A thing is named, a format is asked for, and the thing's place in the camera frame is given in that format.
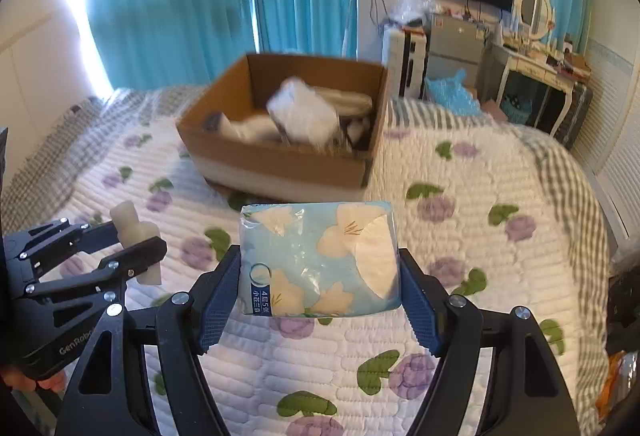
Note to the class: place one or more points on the blue floral tissue pack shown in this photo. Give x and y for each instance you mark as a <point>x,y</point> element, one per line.
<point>329,259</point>

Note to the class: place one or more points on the grey mini fridge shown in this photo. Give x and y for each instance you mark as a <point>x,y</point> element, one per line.
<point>455,45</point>

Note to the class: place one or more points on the white plastic tube piece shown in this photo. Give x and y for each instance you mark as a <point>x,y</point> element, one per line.
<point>130,231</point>

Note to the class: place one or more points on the white dressing table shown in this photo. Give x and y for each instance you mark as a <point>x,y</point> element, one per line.
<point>559,103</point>

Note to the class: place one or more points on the white soft pack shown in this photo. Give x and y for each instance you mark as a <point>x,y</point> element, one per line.
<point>302,114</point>

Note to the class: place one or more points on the red box with blue bag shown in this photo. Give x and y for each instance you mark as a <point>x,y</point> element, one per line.
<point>452,94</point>

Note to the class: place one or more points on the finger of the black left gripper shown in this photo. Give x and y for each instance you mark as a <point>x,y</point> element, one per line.
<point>92,291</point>
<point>37,250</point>

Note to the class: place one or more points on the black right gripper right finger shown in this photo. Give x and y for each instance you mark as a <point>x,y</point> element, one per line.
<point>525,393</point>

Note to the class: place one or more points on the teal laundry basket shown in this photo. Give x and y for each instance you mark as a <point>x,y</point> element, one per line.
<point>517,111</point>

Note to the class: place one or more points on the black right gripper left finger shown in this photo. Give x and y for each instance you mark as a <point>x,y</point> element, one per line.
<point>109,393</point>

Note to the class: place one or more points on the white floral quilt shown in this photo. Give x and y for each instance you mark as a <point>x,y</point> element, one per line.
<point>498,213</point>

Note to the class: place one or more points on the clear plastic bag pile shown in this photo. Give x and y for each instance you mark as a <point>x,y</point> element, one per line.
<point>413,13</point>

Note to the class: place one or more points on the brown cardboard box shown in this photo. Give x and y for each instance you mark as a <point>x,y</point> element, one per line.
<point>286,171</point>

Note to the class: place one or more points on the white oval vanity mirror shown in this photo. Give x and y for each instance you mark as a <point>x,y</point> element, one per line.
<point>536,16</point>

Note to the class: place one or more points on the white wardrobe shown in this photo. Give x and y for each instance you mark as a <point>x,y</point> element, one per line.
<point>607,145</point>

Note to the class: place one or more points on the white suitcase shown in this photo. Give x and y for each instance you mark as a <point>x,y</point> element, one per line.
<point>403,55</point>

